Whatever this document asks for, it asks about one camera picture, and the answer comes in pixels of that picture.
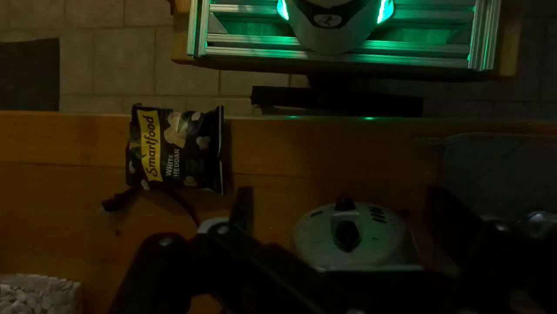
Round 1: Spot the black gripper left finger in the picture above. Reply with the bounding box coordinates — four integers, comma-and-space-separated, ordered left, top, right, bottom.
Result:
110, 186, 350, 314

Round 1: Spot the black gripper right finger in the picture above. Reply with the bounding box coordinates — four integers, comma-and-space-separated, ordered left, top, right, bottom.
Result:
426, 186, 557, 314

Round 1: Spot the silver toaster with white end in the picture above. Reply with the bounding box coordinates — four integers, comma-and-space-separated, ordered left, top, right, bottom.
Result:
291, 198, 426, 276

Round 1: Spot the black Smartfood popcorn bag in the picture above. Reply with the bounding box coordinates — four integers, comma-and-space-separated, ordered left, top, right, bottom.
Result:
125, 104, 228, 198

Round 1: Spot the black bar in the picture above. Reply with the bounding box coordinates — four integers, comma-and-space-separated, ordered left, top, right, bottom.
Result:
251, 85, 426, 119

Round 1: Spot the dark floor mat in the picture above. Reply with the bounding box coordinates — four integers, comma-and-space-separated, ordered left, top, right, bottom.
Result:
0, 37, 61, 114

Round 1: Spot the black power cord with plug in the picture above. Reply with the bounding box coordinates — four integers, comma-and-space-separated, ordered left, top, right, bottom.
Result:
101, 184, 204, 231

